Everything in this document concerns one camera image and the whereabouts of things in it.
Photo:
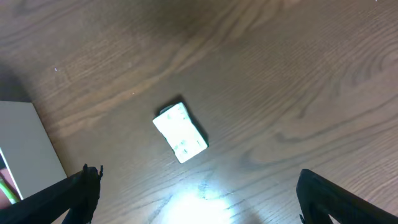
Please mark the white box pink interior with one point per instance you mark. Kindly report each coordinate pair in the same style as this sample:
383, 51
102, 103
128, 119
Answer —
29, 162

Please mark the green toothbrush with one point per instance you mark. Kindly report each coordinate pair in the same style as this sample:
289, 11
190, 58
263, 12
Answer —
12, 198

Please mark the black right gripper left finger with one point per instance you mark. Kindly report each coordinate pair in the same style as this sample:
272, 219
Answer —
76, 196

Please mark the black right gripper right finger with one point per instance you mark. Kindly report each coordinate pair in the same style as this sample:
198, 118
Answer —
321, 201

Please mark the green white soap box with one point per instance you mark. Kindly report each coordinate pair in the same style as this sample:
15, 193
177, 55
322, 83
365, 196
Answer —
178, 129

